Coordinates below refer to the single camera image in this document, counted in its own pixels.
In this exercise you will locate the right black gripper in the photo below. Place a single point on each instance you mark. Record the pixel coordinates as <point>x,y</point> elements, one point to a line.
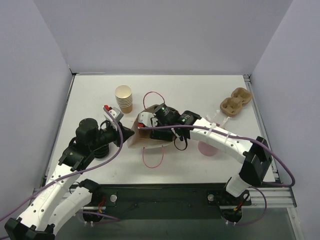
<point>152,134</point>

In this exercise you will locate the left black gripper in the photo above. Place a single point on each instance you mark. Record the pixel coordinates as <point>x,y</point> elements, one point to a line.
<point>120,134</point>

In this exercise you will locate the cakes paper gift bag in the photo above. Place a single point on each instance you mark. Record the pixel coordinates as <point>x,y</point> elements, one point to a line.
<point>141,138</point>

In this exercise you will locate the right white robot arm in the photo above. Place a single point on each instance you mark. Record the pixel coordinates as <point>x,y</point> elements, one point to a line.
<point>253,154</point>

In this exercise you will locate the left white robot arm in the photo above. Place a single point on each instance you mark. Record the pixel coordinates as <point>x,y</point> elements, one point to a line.
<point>48,212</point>

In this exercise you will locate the stack of black lids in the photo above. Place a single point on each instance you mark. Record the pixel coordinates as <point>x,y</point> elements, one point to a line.
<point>101,152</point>

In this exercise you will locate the stack of brown paper cups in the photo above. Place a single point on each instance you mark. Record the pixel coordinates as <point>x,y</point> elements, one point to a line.
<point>124,98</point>

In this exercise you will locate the pink cup holding straws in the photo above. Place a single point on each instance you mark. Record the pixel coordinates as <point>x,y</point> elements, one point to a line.
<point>206,149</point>

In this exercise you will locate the brown pulp cup carrier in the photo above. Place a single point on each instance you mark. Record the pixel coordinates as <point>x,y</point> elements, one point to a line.
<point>231,106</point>

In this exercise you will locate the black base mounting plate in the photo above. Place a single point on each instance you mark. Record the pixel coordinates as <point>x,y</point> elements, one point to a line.
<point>175,201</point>

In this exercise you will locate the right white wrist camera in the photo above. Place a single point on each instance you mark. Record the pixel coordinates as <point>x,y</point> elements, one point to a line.
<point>147,120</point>

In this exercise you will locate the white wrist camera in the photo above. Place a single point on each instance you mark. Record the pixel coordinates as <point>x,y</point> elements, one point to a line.
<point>147,120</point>
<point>112,114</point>

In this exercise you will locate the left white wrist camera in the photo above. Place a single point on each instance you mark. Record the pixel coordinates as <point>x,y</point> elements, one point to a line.
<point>112,114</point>

